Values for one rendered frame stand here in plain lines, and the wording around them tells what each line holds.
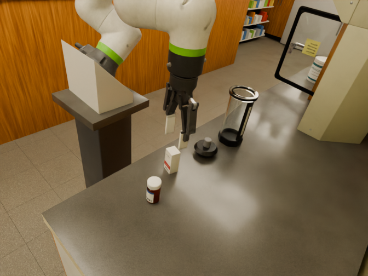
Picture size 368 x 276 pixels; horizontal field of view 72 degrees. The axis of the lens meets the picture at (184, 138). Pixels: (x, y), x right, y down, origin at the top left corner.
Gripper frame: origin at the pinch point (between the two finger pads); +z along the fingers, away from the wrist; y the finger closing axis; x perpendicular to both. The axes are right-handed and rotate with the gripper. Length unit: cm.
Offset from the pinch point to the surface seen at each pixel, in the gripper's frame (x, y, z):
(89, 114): 15.7, 43.2, 15.7
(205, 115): -135, 136, 111
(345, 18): -67, 0, -32
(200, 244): 7.1, -27.5, 15.8
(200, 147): -13.4, 2.8, 12.3
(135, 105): -5.5, 43.6, 15.8
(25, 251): 60, 55, 109
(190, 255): 11.1, -28.7, 15.8
